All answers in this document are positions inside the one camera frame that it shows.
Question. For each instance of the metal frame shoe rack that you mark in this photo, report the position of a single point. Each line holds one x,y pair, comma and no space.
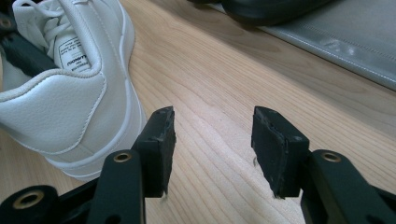
348,40

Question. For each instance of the white sneaker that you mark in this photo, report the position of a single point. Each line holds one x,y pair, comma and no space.
62,109

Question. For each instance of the black leather shoe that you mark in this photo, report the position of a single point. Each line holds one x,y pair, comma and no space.
267,11

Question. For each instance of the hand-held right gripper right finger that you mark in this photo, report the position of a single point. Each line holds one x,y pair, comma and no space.
280,155

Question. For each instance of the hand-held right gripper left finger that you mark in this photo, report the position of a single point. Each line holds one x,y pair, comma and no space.
157,155

